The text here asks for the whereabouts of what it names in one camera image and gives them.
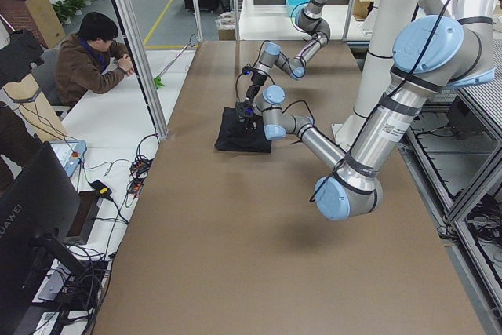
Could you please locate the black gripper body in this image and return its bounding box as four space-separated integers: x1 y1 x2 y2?
245 70 267 106
242 109 261 133

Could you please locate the black t-shirt with logo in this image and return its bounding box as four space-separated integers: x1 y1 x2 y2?
214 107 271 154

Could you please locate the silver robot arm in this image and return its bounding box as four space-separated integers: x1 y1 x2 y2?
235 0 497 220
235 0 340 111

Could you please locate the person in brown jacket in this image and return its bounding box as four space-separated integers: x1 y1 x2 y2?
54 12 135 107

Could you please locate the teach pendant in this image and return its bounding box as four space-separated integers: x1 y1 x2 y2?
49 140 87 177

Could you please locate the black computer monitor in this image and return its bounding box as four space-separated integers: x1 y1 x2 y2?
1 142 85 334

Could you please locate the cardboard box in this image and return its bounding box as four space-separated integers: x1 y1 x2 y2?
1 0 66 49

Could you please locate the green handled reacher grabber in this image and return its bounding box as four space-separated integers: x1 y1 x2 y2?
154 34 195 89

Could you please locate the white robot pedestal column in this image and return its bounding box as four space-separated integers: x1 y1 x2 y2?
335 0 417 151

